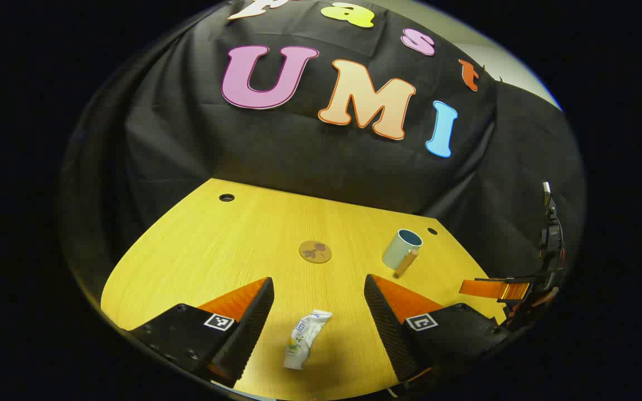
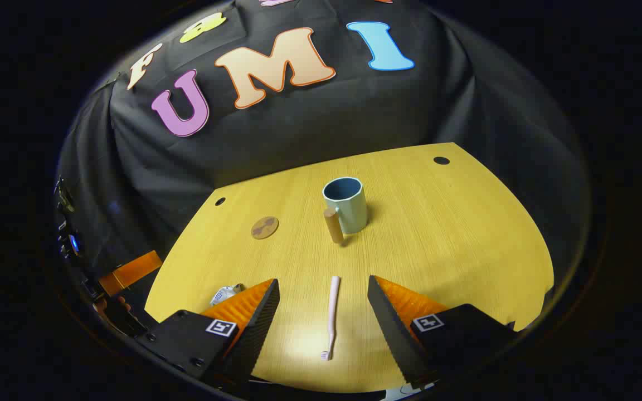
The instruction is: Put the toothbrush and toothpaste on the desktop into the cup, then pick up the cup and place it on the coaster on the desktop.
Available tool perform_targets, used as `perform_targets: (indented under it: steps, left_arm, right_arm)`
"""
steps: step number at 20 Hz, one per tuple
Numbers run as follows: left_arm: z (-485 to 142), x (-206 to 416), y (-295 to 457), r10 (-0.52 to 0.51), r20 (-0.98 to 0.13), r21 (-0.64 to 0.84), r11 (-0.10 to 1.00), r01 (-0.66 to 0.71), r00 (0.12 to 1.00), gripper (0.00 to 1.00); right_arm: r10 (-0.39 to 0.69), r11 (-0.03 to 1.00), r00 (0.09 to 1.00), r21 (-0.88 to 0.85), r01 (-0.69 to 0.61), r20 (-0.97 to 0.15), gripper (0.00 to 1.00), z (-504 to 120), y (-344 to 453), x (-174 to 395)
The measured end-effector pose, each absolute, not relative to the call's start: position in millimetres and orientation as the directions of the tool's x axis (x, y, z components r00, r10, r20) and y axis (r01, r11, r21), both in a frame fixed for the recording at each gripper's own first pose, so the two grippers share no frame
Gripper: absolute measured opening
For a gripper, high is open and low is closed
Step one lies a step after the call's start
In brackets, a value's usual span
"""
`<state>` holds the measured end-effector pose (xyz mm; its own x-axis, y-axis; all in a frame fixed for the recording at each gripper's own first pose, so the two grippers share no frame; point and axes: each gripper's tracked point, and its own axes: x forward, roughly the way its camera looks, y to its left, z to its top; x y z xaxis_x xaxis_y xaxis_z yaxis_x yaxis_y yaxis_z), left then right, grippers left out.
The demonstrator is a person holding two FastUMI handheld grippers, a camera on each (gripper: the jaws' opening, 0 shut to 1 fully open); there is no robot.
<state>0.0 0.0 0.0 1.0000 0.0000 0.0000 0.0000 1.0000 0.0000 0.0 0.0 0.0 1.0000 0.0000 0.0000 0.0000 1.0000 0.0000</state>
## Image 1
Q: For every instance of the yellow wooden desktop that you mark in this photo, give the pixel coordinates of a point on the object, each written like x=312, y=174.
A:
x=215, y=250

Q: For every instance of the round brown coaster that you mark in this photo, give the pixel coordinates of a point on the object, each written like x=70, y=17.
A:
x=315, y=252

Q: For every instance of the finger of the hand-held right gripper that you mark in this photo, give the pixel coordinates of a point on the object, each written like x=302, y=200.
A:
x=488, y=288

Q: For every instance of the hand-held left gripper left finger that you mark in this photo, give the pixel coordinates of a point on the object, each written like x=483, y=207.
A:
x=254, y=323

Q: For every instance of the white toothpaste tube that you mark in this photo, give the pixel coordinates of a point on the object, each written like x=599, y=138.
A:
x=304, y=340

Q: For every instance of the black backdrop cloth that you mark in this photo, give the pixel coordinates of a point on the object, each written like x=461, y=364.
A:
x=298, y=150

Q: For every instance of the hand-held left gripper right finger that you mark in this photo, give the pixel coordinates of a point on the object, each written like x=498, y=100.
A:
x=383, y=323

